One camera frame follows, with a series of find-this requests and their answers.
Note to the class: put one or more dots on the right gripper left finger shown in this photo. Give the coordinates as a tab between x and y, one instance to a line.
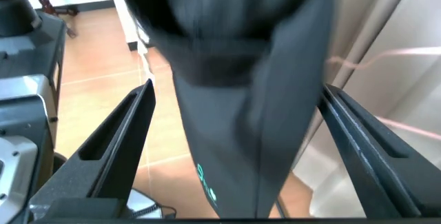
103	169

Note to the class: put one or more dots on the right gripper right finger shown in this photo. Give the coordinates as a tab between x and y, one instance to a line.
389	169

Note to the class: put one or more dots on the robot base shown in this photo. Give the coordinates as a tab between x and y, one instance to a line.
20	113

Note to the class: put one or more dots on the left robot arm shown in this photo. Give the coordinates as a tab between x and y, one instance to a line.
17	17

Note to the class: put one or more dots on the black shorts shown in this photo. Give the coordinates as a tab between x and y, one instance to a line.
241	113

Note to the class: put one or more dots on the pink clothes hanger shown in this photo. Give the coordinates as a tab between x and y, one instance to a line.
420	50

